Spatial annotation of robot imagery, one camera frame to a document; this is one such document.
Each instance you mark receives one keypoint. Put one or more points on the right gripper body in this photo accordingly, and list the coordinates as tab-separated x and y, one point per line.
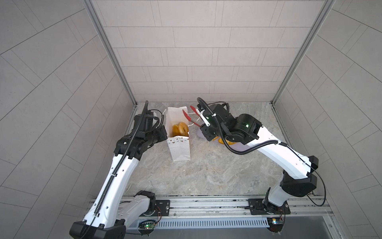
207	130

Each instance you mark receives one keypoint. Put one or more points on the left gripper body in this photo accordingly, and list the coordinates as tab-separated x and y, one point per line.
161	135

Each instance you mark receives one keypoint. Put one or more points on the lilac plastic tray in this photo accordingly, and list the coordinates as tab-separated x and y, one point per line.
237	146

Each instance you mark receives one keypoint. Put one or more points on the fake croissant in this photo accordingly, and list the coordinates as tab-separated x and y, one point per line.
220	140

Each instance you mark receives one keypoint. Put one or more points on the white cartoon paper bag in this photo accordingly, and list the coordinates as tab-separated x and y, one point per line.
179	145

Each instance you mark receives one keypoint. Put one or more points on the ring shaped fake bread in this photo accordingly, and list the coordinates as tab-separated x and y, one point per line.
183	129

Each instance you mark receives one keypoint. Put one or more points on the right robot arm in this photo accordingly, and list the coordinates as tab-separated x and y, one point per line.
298	176

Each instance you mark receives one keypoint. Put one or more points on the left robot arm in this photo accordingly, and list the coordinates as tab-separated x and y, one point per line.
107	218

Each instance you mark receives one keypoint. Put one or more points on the left circuit board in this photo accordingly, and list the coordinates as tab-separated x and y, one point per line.
147	225

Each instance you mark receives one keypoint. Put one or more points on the circuit board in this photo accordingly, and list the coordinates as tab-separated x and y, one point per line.
275	224
147	225

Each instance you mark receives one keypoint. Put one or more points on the right circuit board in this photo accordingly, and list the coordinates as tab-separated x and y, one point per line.
275	224

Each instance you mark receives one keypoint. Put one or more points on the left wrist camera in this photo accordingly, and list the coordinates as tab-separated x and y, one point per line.
150	121

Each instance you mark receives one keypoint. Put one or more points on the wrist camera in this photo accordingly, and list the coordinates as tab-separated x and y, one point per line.
220	109
150	121

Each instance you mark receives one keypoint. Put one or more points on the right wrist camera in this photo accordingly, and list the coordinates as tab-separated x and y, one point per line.
220	109

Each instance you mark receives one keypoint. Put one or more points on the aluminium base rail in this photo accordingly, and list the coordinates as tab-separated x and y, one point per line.
182	207

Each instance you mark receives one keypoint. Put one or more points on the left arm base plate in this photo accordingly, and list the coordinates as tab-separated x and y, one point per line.
159	207

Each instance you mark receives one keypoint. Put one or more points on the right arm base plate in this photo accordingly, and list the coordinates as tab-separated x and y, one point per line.
258	207

